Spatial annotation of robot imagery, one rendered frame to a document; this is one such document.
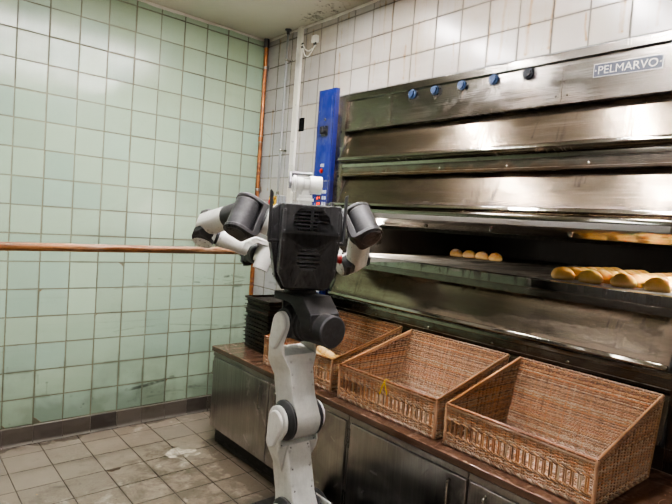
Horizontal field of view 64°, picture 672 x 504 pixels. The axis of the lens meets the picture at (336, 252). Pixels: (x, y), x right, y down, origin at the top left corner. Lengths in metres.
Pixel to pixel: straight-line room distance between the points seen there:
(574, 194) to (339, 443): 1.41
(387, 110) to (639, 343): 1.68
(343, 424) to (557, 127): 1.51
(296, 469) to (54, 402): 1.87
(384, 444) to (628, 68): 1.69
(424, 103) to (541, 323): 1.23
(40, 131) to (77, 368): 1.36
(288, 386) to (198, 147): 2.10
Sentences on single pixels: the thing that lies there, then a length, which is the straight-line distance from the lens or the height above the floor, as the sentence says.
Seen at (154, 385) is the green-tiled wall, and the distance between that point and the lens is 3.76.
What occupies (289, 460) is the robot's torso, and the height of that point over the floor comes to 0.49.
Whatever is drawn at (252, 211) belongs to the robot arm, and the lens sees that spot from 1.93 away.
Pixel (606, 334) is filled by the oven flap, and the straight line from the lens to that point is 2.26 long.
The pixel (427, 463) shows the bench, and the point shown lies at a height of 0.51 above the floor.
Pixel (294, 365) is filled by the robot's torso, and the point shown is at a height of 0.82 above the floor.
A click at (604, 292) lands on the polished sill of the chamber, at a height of 1.16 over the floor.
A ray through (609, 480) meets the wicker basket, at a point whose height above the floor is 0.65.
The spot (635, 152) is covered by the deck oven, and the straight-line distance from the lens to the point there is 2.24.
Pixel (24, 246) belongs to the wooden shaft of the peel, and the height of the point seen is 1.19.
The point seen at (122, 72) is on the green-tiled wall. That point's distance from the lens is 3.57.
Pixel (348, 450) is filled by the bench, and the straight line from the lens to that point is 2.42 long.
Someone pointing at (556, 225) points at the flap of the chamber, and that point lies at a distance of 2.17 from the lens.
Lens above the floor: 1.35
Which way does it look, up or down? 3 degrees down
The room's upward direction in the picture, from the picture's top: 4 degrees clockwise
